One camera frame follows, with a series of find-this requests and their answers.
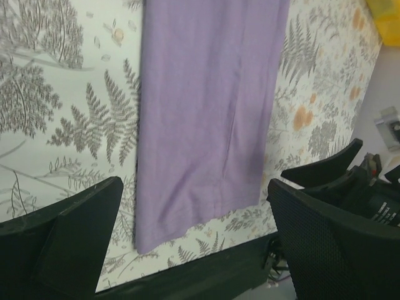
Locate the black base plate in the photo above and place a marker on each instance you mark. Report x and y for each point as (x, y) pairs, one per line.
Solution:
(223, 275)

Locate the yellow plastic bin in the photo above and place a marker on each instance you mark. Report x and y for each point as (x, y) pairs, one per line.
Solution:
(385, 14)

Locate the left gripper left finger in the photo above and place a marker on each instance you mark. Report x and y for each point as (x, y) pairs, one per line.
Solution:
(57, 252)

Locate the floral table mat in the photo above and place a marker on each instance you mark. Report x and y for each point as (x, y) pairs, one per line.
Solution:
(69, 99)

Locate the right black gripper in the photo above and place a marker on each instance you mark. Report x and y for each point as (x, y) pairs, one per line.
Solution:
(357, 190)

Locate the purple t shirt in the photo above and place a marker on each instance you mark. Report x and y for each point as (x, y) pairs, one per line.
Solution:
(208, 76)

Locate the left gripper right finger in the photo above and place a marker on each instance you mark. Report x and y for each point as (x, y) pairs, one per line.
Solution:
(332, 253)

